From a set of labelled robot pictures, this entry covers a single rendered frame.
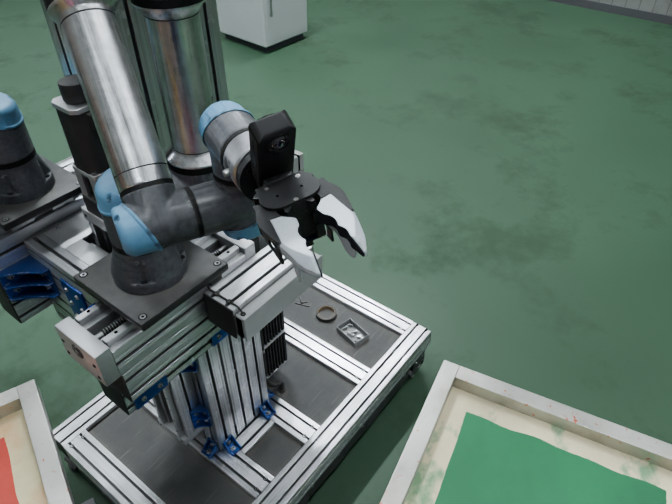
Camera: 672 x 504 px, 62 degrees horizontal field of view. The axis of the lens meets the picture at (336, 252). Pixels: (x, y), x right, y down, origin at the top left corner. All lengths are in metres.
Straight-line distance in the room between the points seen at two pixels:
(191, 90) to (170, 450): 1.48
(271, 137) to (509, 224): 2.95
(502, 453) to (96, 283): 0.90
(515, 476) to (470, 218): 2.36
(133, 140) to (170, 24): 0.23
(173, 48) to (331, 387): 1.58
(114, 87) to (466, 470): 0.96
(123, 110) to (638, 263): 3.02
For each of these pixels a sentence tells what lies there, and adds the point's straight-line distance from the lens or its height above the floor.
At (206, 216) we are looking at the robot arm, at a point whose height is 1.57.
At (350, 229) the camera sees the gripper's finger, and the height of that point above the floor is 1.68.
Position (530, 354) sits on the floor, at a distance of 2.78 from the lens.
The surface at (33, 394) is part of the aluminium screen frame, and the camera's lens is 1.45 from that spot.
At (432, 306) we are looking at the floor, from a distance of 2.87.
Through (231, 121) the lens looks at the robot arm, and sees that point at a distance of 0.77.
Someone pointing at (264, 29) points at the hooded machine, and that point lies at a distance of 5.57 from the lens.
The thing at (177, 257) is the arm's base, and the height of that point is 1.30.
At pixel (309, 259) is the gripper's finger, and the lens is 0.56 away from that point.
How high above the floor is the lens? 2.04
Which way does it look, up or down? 41 degrees down
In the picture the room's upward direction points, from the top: straight up
